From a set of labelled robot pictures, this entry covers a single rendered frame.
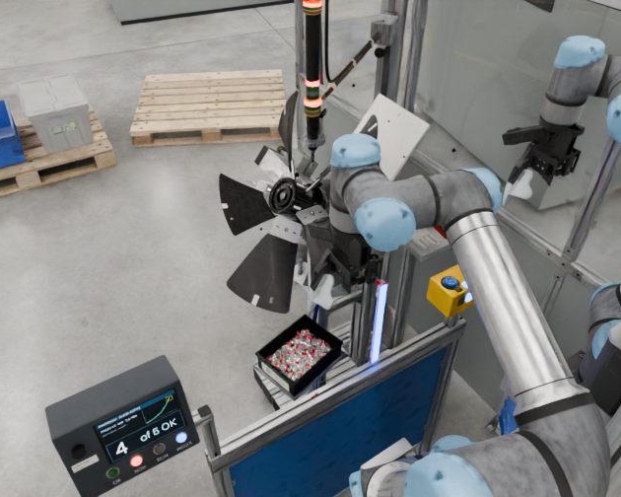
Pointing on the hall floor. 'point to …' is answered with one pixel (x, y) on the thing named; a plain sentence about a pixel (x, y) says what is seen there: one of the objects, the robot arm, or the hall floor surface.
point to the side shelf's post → (402, 298)
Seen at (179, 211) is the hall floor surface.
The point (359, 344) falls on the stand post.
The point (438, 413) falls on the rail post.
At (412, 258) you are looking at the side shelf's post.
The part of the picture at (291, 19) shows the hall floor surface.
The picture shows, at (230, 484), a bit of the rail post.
